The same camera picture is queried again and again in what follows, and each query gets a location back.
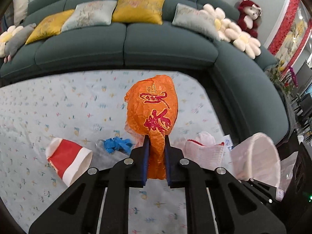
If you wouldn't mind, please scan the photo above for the grey cushion right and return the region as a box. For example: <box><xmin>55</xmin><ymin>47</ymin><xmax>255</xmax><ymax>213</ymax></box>
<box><xmin>172</xmin><ymin>3</ymin><xmax>220</xmax><ymax>41</ymax></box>

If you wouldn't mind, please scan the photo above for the blue crumpled glove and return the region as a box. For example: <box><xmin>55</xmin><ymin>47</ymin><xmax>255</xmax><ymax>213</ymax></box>
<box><xmin>103</xmin><ymin>137</ymin><xmax>133</xmax><ymax>155</ymax></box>

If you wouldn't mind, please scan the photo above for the white flower pillow outer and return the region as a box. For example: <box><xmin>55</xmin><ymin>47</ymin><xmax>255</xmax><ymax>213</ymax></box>
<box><xmin>225</xmin><ymin>28</ymin><xmax>261</xmax><ymax>60</ymax></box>

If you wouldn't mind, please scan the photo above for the grey cushion left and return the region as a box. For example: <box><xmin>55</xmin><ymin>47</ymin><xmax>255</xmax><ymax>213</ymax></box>
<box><xmin>61</xmin><ymin>0</ymin><xmax>117</xmax><ymax>32</ymax></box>

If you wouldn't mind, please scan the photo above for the dark green sectional sofa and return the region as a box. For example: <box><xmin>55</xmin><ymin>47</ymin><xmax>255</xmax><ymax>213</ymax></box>
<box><xmin>1</xmin><ymin>0</ymin><xmax>291</xmax><ymax>144</ymax></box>

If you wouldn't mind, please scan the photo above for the orange plastic bag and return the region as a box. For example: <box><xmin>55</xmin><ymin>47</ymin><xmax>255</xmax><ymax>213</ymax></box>
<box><xmin>124</xmin><ymin>75</ymin><xmax>178</xmax><ymax>180</ymax></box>

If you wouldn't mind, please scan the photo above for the red gold wall decoration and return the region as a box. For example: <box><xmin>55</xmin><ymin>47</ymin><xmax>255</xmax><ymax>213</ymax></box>
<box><xmin>267</xmin><ymin>0</ymin><xmax>311</xmax><ymax>73</ymax></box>

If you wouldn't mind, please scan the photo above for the white flower pillow left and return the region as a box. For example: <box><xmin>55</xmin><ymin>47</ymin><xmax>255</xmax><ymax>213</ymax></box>
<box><xmin>0</xmin><ymin>25</ymin><xmax>23</xmax><ymax>58</ymax></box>

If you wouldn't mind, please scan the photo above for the yellow cushion left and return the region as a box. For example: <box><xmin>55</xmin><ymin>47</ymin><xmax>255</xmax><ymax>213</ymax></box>
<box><xmin>25</xmin><ymin>9</ymin><xmax>74</xmax><ymax>45</ymax></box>

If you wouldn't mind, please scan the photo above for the white flower pillow inner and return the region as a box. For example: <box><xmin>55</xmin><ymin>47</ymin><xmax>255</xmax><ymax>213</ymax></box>
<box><xmin>201</xmin><ymin>4</ymin><xmax>242</xmax><ymax>42</ymax></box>

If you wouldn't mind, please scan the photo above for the white red wrapper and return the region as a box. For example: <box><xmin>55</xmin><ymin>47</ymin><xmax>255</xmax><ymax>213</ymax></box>
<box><xmin>182</xmin><ymin>131</ymin><xmax>224</xmax><ymax>170</ymax></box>

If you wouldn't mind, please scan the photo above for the potted flower plant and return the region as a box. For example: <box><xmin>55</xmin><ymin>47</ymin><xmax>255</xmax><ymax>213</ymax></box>
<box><xmin>265</xmin><ymin>60</ymin><xmax>298</xmax><ymax>95</ymax></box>

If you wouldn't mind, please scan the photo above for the floral light blue tablecloth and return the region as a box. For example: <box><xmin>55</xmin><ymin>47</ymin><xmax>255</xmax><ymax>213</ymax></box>
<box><xmin>1</xmin><ymin>70</ymin><xmax>230</xmax><ymax>233</ymax></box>

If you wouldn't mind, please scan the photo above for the yellow cushion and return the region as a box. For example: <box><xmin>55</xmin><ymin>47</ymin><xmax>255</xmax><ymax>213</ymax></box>
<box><xmin>112</xmin><ymin>0</ymin><xmax>165</xmax><ymax>25</ymax></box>
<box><xmin>25</xmin><ymin>9</ymin><xmax>74</xmax><ymax>45</ymax></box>

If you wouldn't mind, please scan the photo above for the grey plush toy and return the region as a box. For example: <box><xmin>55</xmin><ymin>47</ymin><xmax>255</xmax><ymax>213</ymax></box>
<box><xmin>4</xmin><ymin>23</ymin><xmax>36</xmax><ymax>63</ymax></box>

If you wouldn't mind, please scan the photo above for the white lined trash bin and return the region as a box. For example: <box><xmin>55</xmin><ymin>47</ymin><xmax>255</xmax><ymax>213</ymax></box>
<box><xmin>230</xmin><ymin>133</ymin><xmax>281</xmax><ymax>187</ymax></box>

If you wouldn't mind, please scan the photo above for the yellow cushion centre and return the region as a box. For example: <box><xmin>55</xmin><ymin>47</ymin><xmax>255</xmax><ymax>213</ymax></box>
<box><xmin>112</xmin><ymin>0</ymin><xmax>165</xmax><ymax>25</ymax></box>

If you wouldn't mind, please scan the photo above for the white flower pillow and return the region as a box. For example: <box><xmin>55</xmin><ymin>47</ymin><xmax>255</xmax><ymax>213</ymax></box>
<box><xmin>0</xmin><ymin>25</ymin><xmax>23</xmax><ymax>58</ymax></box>
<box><xmin>201</xmin><ymin>4</ymin><xmax>242</xmax><ymax>42</ymax></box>
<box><xmin>225</xmin><ymin>28</ymin><xmax>261</xmax><ymax>60</ymax></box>

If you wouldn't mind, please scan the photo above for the red white plush monkey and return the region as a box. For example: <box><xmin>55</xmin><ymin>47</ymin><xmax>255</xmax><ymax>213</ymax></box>
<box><xmin>237</xmin><ymin>0</ymin><xmax>262</xmax><ymax>39</ymax></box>

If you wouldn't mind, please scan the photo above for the red white paper cup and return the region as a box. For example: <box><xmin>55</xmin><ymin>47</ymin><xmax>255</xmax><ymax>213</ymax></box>
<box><xmin>45</xmin><ymin>138</ymin><xmax>93</xmax><ymax>186</ymax></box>

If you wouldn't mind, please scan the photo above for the white penguin plush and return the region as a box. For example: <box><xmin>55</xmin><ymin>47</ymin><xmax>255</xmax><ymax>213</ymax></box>
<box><xmin>13</xmin><ymin>0</ymin><xmax>29</xmax><ymax>26</ymax></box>

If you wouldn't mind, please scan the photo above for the grey cushion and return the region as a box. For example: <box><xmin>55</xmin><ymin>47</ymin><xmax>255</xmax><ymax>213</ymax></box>
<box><xmin>172</xmin><ymin>3</ymin><xmax>220</xmax><ymax>41</ymax></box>
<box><xmin>61</xmin><ymin>0</ymin><xmax>117</xmax><ymax>32</ymax></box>

